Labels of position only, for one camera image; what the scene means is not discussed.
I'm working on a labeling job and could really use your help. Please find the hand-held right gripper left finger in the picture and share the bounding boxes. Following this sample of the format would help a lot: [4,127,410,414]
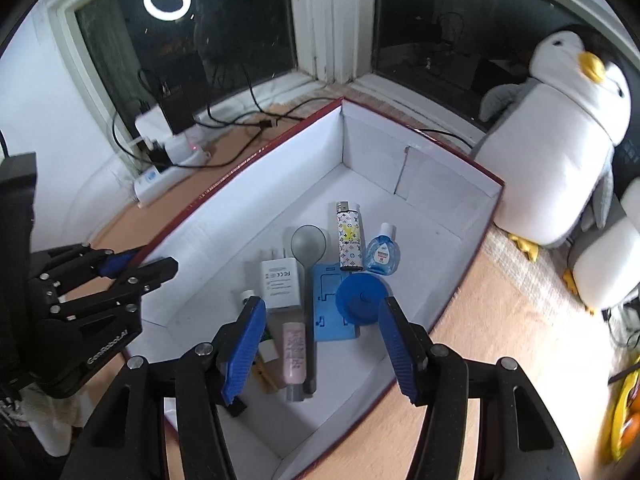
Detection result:
[60,296,268,480]

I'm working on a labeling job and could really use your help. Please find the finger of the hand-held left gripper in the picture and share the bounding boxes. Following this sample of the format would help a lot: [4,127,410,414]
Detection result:
[47,256,179,318]
[30,242,146,293]

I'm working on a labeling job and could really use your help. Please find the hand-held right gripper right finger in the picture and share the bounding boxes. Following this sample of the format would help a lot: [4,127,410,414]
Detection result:
[377,296,581,480]

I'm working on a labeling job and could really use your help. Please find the white capped tube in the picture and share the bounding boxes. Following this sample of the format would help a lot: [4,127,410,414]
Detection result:
[240,289,276,361]

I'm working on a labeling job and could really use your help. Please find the pink tube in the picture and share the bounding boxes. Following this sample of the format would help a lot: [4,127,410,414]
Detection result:
[282,321,307,403]

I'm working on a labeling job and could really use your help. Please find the blue round lid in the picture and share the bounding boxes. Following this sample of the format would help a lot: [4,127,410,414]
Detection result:
[335,272,392,327]

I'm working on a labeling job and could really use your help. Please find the white wall charger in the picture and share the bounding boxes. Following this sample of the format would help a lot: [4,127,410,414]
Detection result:
[260,247,304,313]

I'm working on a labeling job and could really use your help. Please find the blue plastic holder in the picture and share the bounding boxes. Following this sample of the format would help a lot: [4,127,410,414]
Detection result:
[312,262,361,343]

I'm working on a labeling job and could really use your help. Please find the blue eye drop bottle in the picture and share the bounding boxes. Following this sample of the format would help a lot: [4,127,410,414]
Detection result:
[366,222,401,277]

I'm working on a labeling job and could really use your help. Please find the grey plastic spoon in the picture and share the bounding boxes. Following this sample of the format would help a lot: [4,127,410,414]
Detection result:
[290,225,328,396]

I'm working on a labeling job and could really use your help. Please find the patterned white lighter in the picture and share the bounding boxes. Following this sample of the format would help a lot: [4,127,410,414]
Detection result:
[336,201,365,272]

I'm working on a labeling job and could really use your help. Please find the white cardboard box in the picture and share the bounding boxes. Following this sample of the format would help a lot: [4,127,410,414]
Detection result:
[135,97,505,480]

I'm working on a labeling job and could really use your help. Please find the white cloth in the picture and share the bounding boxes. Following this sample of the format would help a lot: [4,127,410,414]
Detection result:
[20,385,96,456]

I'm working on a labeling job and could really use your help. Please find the white power strip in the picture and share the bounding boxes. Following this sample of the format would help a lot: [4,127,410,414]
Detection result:
[134,147,211,208]

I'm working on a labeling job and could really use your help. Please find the white plug adapter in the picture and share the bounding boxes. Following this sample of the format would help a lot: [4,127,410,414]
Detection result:
[165,135,208,163]

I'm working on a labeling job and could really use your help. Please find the white flat power adapter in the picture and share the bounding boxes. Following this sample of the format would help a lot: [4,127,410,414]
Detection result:
[135,110,176,141]

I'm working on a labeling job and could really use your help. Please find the black power adapter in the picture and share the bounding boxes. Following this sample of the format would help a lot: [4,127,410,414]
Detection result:
[160,95,196,131]

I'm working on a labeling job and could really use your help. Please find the small penguin plush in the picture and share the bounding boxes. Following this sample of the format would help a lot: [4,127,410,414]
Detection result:
[562,177,640,316]

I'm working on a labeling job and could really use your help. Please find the yellow object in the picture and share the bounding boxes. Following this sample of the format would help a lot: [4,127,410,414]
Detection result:
[602,360,640,466]

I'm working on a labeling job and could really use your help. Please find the large penguin plush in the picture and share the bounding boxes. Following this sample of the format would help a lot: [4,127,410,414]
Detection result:
[472,25,632,261]

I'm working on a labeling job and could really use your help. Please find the black USB cable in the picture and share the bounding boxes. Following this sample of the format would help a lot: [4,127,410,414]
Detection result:
[137,62,281,131]

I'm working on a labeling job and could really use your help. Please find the long black cable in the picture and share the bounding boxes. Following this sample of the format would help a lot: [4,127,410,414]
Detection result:
[112,97,323,167]

